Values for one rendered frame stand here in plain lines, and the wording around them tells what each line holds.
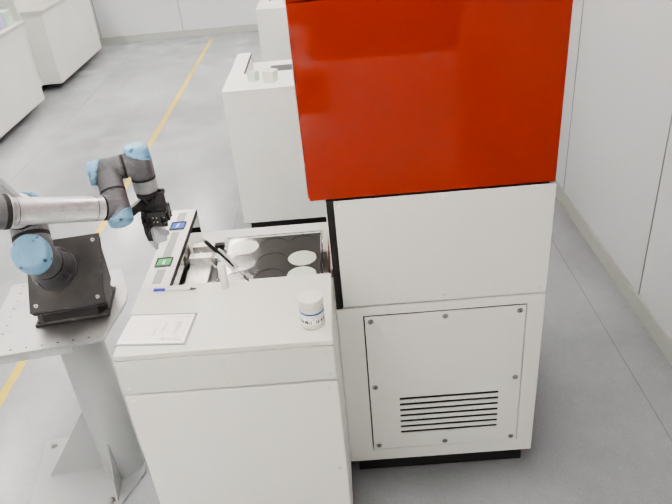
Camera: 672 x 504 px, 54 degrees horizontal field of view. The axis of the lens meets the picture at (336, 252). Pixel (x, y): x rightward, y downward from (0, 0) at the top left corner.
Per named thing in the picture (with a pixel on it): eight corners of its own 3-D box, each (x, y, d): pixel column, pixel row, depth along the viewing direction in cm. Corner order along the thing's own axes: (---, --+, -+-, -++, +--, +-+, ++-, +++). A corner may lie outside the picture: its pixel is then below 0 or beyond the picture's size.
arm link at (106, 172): (92, 190, 194) (130, 182, 197) (82, 157, 196) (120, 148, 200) (95, 201, 201) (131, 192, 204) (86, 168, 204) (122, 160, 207)
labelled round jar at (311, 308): (325, 314, 194) (322, 287, 189) (325, 329, 188) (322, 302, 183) (301, 316, 195) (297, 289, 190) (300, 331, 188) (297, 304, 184)
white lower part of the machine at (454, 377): (486, 334, 331) (492, 186, 289) (530, 464, 261) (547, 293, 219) (345, 345, 333) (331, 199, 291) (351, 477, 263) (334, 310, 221)
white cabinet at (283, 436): (347, 372, 316) (332, 222, 274) (356, 556, 233) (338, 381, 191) (214, 382, 318) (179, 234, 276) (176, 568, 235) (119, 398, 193)
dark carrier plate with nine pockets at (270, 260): (320, 233, 250) (320, 232, 250) (320, 284, 221) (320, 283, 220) (230, 241, 251) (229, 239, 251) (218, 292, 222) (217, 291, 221)
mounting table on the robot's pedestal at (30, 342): (-9, 389, 220) (-23, 359, 213) (23, 312, 258) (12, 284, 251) (128, 366, 225) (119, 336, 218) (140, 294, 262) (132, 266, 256)
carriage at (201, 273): (218, 252, 253) (216, 246, 251) (203, 309, 222) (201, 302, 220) (197, 254, 253) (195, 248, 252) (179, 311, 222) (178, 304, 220)
